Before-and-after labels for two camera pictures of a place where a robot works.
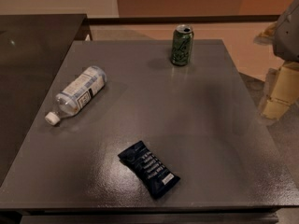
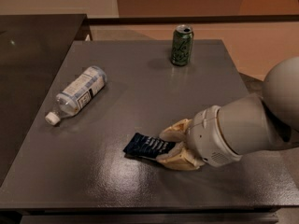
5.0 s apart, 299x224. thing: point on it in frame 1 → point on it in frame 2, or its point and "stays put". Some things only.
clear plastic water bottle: [75, 94] stays put
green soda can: [182, 45] stays put
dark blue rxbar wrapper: [159, 178] → [148, 146]
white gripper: [288, 36] → [206, 137]
